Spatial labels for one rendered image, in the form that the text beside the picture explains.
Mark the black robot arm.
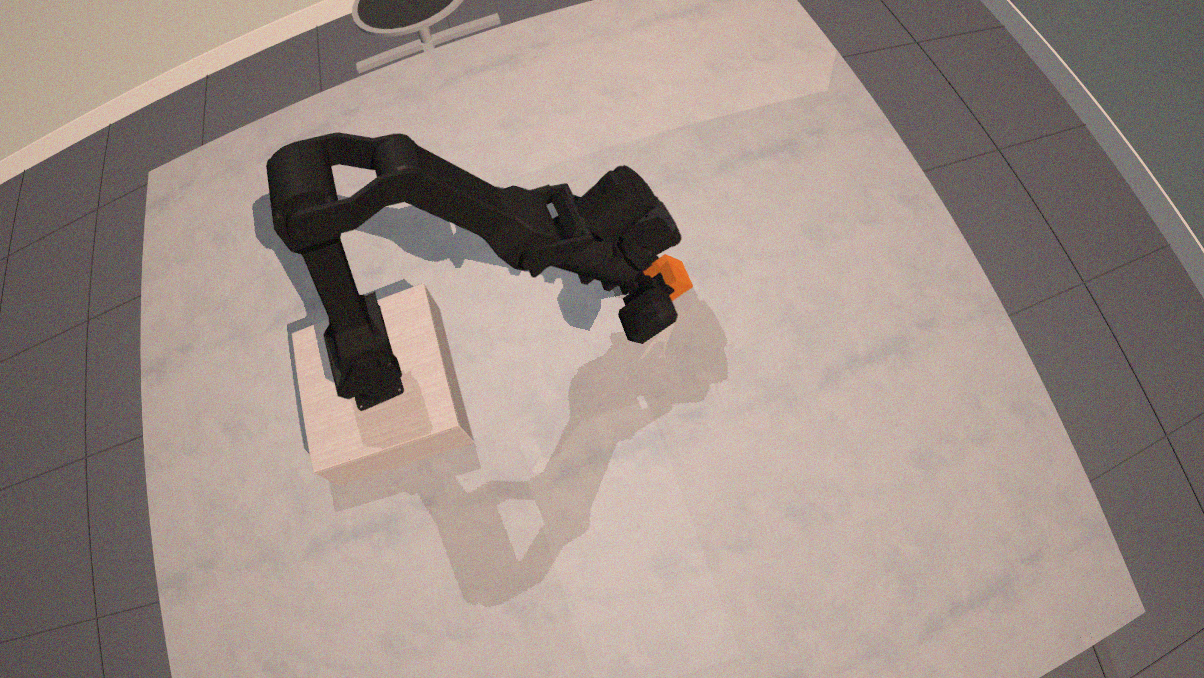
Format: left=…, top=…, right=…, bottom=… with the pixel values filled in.
left=266, top=132, right=681, bottom=411

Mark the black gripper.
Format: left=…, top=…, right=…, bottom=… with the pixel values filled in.
left=578, top=236, right=678, bottom=344

